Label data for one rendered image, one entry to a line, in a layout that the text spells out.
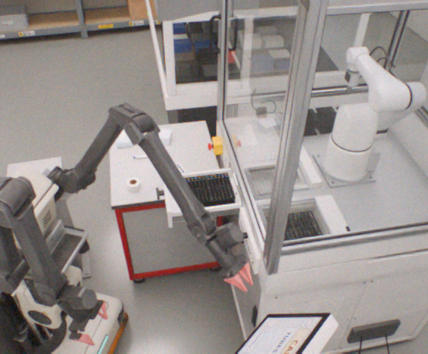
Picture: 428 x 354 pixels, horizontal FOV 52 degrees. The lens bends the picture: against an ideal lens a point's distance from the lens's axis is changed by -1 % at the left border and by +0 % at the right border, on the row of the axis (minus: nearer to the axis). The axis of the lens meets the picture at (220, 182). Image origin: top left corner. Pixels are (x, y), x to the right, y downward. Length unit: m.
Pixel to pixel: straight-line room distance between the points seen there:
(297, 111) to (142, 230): 1.43
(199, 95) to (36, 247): 1.70
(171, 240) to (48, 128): 2.01
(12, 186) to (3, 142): 3.00
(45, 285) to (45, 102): 3.27
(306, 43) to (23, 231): 0.83
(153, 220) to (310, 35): 1.53
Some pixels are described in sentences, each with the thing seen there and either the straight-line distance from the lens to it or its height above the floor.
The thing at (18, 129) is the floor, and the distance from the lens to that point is 4.25.
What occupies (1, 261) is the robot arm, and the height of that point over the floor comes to 1.33.
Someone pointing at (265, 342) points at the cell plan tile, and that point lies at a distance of 1.47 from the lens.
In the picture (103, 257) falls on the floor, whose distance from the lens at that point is 3.01.
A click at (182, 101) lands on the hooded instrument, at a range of 2.72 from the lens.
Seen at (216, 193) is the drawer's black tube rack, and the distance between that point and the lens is 2.08.
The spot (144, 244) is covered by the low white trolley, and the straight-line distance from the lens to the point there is 2.51.
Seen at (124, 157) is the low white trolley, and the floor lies 0.76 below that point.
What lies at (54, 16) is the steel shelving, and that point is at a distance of 5.87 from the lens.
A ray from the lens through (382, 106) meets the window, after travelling 1.33.
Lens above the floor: 2.36
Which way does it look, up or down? 44 degrees down
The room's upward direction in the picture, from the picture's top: 2 degrees clockwise
